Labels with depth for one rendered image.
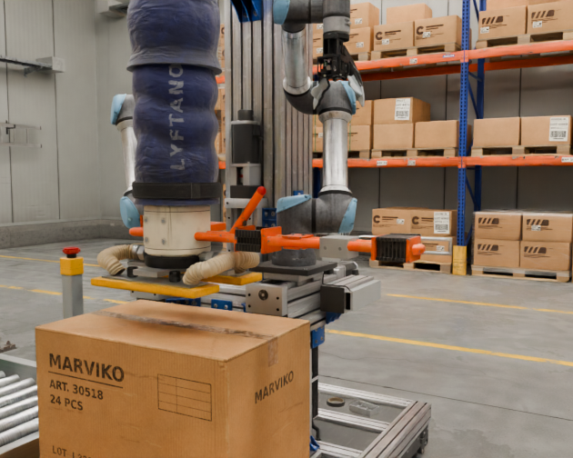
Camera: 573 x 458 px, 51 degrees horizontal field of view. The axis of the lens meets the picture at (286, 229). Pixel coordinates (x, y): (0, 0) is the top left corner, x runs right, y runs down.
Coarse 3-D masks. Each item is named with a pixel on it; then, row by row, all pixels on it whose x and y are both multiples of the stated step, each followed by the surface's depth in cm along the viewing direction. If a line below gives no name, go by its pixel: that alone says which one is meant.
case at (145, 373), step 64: (64, 320) 163; (128, 320) 163; (192, 320) 163; (256, 320) 163; (64, 384) 153; (128, 384) 142; (192, 384) 133; (256, 384) 139; (64, 448) 154; (128, 448) 144; (192, 448) 134; (256, 448) 140
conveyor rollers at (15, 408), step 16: (0, 384) 231; (16, 384) 228; (32, 384) 233; (0, 400) 213; (16, 400) 217; (32, 400) 213; (0, 416) 201; (16, 416) 198; (32, 416) 202; (0, 432) 191; (16, 432) 187; (32, 432) 191; (0, 448) 174
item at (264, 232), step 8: (240, 232) 142; (248, 232) 140; (256, 232) 139; (264, 232) 140; (272, 232) 143; (280, 232) 146; (240, 240) 143; (248, 240) 142; (256, 240) 140; (264, 240) 140; (240, 248) 142; (248, 248) 141; (256, 248) 140; (264, 248) 140; (272, 248) 143; (280, 248) 146
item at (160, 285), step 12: (108, 276) 154; (120, 276) 154; (132, 276) 153; (144, 276) 154; (180, 276) 147; (120, 288) 150; (132, 288) 147; (144, 288) 145; (156, 288) 143; (168, 288) 142; (180, 288) 140; (192, 288) 140; (204, 288) 141; (216, 288) 145
